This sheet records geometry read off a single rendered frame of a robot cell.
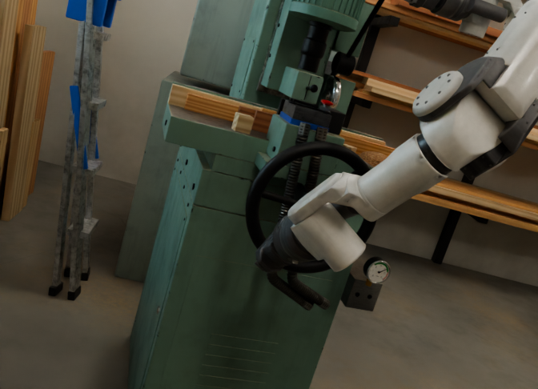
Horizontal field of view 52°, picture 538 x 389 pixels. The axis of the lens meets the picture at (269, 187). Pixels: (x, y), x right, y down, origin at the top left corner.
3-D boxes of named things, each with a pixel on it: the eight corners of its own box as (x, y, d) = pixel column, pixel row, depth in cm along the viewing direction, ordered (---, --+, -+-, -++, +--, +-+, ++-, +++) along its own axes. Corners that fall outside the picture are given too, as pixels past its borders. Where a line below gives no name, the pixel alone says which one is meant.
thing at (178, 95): (167, 103, 137) (172, 84, 136) (167, 102, 139) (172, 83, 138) (379, 159, 154) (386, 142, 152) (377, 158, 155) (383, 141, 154)
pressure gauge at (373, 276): (361, 288, 136) (371, 258, 134) (355, 281, 140) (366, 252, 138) (383, 292, 138) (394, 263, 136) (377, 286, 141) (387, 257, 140)
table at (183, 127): (164, 150, 113) (171, 122, 112) (160, 124, 141) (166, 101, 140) (418, 211, 130) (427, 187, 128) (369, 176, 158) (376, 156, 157)
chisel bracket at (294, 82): (288, 103, 137) (299, 70, 135) (276, 96, 150) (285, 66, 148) (315, 111, 139) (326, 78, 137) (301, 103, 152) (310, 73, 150)
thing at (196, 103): (184, 109, 136) (188, 93, 135) (183, 108, 138) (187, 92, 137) (403, 166, 153) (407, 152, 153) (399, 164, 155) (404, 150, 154)
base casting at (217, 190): (190, 204, 127) (201, 167, 125) (177, 149, 181) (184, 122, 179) (363, 241, 140) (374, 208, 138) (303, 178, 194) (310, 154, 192)
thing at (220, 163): (210, 170, 126) (215, 154, 125) (202, 150, 146) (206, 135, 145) (366, 206, 137) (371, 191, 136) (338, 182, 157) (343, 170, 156)
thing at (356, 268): (345, 307, 140) (355, 279, 138) (330, 285, 152) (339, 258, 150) (375, 312, 142) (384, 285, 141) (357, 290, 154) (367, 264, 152)
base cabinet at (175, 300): (122, 458, 143) (190, 205, 127) (128, 337, 197) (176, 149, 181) (283, 471, 155) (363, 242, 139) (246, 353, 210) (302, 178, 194)
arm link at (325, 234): (311, 280, 92) (341, 275, 81) (269, 231, 91) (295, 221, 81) (354, 237, 96) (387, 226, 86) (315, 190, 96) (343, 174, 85)
